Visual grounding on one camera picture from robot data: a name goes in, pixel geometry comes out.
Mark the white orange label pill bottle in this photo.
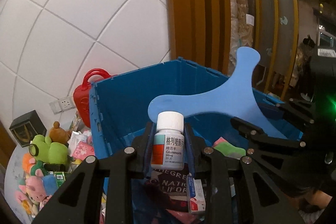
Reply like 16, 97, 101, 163
151, 111, 185, 170

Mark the orange plush toy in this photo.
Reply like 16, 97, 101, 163
22, 153, 37, 174

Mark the pink pig plush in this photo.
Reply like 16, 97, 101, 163
14, 176, 50, 209

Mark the blue plastic crate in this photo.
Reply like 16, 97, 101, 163
88, 56, 302, 224

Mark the wall power socket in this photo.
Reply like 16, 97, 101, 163
49, 96, 75, 114

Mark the green cardboard box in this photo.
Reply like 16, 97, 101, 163
54, 172, 70, 188

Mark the maroon knit beanie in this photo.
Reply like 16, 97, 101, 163
145, 163, 189, 212

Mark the teal pink plush toy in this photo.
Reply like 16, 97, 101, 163
30, 160, 49, 177

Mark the brown teddy bear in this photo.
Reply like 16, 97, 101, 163
49, 121, 70, 145

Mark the black gift box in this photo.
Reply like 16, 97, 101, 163
9, 110, 47, 147

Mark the blue white ointment box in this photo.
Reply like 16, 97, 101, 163
186, 174, 206, 215

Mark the green frog plush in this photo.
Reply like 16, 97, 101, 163
29, 135, 68, 165

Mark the pink tissue pack far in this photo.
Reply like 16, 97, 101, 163
72, 141, 95, 161

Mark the green plush towel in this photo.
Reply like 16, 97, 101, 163
213, 137, 246, 160

